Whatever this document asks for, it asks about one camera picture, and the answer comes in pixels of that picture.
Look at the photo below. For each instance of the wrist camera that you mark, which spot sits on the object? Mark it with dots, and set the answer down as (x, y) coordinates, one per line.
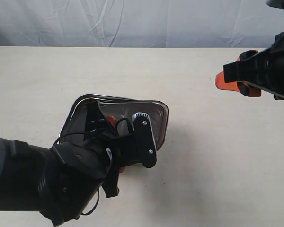
(146, 146)
(275, 4)

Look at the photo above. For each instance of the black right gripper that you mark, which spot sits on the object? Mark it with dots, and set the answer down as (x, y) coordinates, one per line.
(264, 70)

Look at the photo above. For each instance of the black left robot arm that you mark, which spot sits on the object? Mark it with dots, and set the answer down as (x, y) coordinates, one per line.
(60, 181)

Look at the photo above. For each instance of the dark transparent lunch box lid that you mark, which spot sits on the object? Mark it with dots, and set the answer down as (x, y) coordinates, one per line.
(119, 107)

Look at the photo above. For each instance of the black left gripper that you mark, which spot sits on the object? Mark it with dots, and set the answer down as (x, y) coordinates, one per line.
(95, 162)

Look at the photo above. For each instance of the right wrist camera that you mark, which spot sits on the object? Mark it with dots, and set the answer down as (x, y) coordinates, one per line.
(275, 4)

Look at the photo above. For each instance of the white fabric backdrop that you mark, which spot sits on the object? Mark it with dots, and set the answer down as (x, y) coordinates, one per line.
(139, 23)

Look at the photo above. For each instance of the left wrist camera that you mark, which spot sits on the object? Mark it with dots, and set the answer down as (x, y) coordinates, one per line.
(146, 146)

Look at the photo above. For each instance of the stainless steel lunch box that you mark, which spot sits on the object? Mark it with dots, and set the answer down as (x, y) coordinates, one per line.
(122, 126)

